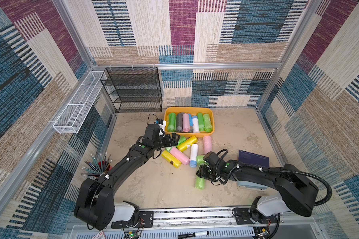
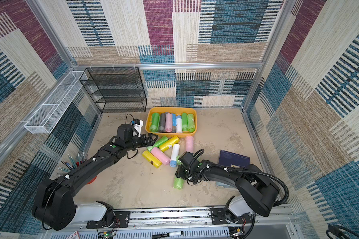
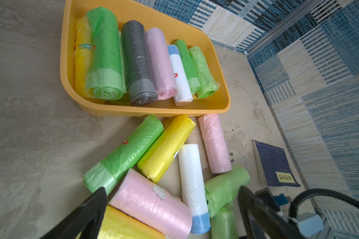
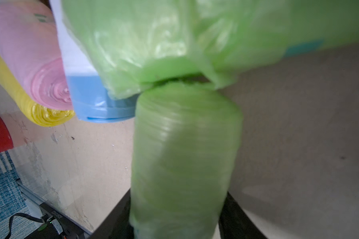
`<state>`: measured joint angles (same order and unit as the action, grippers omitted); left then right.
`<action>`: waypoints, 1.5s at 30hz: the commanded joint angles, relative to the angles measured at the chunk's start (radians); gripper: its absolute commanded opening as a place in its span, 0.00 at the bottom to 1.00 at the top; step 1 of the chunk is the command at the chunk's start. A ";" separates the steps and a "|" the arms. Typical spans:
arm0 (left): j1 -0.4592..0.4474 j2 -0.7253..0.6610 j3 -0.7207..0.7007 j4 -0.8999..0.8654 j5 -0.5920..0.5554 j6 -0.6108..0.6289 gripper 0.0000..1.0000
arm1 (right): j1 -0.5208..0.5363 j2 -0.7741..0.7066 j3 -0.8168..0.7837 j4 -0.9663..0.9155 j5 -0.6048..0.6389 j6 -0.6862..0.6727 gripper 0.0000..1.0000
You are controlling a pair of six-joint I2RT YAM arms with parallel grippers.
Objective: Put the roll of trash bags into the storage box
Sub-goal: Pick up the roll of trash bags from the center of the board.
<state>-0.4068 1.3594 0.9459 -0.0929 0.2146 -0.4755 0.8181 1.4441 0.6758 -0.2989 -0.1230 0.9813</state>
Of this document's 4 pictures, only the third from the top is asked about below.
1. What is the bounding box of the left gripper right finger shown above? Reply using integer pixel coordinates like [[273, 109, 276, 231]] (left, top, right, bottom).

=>
[[237, 186, 304, 239]]

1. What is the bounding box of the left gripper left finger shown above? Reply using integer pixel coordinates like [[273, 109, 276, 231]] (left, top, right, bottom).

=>
[[42, 187, 107, 239]]

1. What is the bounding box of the light green roll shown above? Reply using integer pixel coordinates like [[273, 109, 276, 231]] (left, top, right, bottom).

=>
[[211, 207, 239, 239], [188, 46, 219, 99], [204, 165, 250, 218]]

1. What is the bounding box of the pink roll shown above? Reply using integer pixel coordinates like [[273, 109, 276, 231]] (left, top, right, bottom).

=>
[[145, 28, 178, 101], [198, 114, 232, 174], [110, 168, 192, 239]]

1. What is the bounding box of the grey roll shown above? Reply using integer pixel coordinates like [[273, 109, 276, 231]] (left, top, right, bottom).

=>
[[122, 20, 158, 107]]

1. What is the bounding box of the thin dark green roll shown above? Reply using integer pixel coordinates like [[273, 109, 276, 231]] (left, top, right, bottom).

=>
[[174, 40, 200, 95]]

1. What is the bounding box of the large yellow bag roll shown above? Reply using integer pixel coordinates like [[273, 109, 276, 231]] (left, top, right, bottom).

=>
[[74, 16, 94, 99]]

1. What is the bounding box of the small yellow roll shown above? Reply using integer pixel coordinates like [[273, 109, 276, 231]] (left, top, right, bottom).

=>
[[97, 205, 166, 239]]

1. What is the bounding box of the yellow roll near box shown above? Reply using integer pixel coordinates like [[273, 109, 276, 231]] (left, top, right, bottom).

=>
[[137, 115, 195, 183]]

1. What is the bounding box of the white roll blue end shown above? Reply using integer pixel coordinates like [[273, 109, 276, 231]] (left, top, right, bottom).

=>
[[178, 144, 211, 235]]

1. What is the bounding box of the yellow plastic storage box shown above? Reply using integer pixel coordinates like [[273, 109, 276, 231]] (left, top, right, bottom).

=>
[[60, 1, 231, 117]]

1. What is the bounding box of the dark blue notebook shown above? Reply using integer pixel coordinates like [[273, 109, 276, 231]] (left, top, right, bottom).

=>
[[252, 140, 301, 188]]

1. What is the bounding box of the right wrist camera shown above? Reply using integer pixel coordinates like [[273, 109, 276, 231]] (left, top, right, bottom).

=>
[[255, 188, 324, 238]]

